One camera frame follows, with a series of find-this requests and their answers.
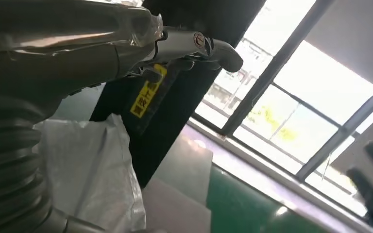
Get white courier bag black letters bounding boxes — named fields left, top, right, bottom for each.
left=34, top=113, right=147, bottom=233

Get black inbound scanner machine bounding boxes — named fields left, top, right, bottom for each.
left=90, top=0, right=266, bottom=233

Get green conveyor belt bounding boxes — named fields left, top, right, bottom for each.
left=205, top=163, right=331, bottom=233

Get yellow warning label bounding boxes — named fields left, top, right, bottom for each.
left=130, top=64, right=168, bottom=119

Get window with dark frame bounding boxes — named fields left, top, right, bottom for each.
left=194, top=0, right=373, bottom=222

